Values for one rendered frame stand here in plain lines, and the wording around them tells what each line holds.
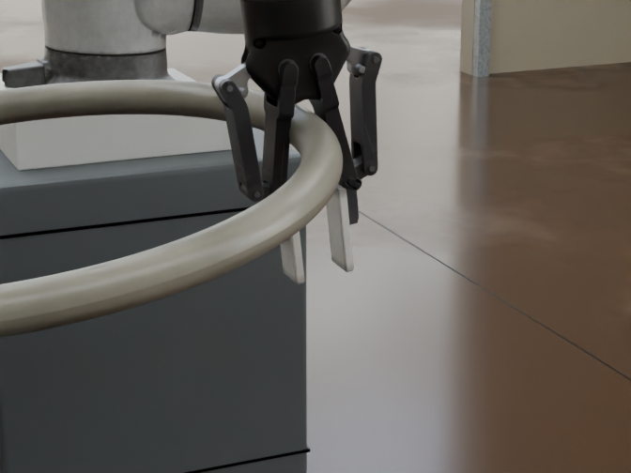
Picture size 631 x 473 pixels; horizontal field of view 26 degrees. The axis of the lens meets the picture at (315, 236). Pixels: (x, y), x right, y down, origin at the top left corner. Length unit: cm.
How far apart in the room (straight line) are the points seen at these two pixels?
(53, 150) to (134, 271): 86
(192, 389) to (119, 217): 25
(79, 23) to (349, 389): 148
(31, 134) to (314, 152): 73
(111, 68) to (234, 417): 46
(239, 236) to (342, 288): 277
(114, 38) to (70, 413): 46
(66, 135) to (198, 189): 17
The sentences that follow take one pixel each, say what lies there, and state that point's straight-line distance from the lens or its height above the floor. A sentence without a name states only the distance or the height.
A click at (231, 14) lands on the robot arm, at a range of 173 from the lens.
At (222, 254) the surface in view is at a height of 95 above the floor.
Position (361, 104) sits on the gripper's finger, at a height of 99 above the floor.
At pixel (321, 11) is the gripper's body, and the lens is 101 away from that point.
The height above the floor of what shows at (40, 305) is 94.
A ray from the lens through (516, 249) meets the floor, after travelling 396.
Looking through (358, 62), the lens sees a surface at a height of 102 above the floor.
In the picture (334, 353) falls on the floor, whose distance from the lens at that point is 318.
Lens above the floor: 121
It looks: 17 degrees down
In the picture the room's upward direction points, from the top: straight up
